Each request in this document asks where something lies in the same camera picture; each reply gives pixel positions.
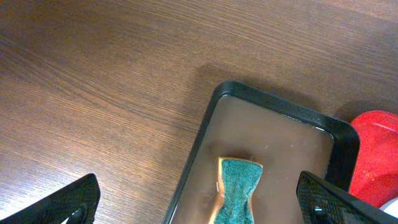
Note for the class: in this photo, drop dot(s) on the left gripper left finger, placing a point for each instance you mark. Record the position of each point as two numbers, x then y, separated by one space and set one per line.
74 203

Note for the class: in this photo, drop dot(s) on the green and yellow sponge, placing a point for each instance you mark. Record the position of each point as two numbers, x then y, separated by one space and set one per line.
237 180

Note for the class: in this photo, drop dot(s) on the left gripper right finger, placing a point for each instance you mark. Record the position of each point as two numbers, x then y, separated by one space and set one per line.
324 203

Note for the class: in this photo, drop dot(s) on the pale blue plate top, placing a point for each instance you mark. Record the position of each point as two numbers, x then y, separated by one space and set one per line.
391 207

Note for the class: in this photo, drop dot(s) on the black rectangular tray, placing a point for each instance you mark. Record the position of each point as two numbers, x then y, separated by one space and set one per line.
285 138

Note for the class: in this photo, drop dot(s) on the red plastic tray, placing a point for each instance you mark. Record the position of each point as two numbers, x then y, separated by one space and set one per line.
375 174

